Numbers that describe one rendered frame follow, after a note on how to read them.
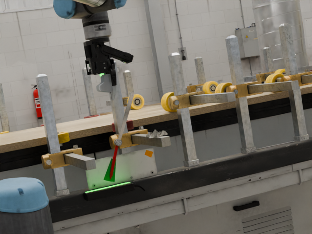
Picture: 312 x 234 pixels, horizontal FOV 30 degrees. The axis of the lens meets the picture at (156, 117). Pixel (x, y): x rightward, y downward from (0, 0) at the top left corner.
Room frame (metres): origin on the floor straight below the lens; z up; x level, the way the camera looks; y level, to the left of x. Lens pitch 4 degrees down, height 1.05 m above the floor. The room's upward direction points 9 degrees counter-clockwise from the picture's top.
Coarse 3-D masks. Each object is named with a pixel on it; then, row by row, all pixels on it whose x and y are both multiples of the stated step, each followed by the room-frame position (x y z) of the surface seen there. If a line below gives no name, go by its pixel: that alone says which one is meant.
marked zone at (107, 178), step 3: (111, 159) 2.04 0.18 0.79; (111, 162) 2.04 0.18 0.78; (108, 168) 2.03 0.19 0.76; (114, 168) 2.04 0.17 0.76; (108, 171) 2.03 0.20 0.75; (114, 171) 2.04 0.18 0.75; (105, 174) 2.03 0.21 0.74; (108, 174) 2.03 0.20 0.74; (114, 174) 2.04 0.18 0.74; (105, 177) 2.03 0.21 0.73; (108, 177) 2.03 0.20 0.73; (111, 177) 2.03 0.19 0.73; (114, 177) 2.04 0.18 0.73; (105, 180) 2.03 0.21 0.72; (108, 180) 2.03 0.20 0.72; (111, 180) 2.03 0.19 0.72; (114, 180) 2.04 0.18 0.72
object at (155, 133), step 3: (150, 132) 1.90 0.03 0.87; (153, 132) 1.85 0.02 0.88; (156, 132) 1.87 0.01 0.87; (159, 132) 1.88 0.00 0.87; (162, 132) 1.87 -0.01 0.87; (165, 132) 1.86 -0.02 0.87; (147, 135) 1.88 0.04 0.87; (150, 135) 1.86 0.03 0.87; (153, 135) 1.85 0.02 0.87; (156, 135) 1.84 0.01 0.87; (159, 135) 1.85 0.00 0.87; (162, 135) 1.85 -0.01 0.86
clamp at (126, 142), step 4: (128, 132) 2.08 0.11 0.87; (132, 132) 2.07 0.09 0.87; (136, 132) 2.08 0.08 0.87; (140, 132) 2.08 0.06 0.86; (144, 132) 2.09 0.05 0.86; (112, 136) 2.06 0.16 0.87; (116, 136) 2.06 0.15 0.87; (124, 136) 2.06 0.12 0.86; (128, 136) 2.06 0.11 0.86; (112, 140) 2.05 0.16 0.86; (124, 140) 2.06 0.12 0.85; (128, 140) 2.06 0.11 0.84; (112, 144) 2.06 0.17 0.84; (124, 144) 2.06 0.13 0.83; (128, 144) 2.06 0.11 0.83; (132, 144) 2.07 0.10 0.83; (136, 144) 2.07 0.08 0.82; (112, 148) 2.06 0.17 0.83; (120, 148) 2.05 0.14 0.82
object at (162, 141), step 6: (132, 138) 2.06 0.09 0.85; (138, 138) 2.00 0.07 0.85; (144, 138) 1.94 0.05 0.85; (150, 138) 1.89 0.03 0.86; (156, 138) 1.84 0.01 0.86; (162, 138) 1.81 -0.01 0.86; (168, 138) 1.81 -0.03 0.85; (144, 144) 1.95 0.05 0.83; (150, 144) 1.90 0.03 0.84; (156, 144) 1.85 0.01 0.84; (162, 144) 1.80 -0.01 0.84; (168, 144) 1.81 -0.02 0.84
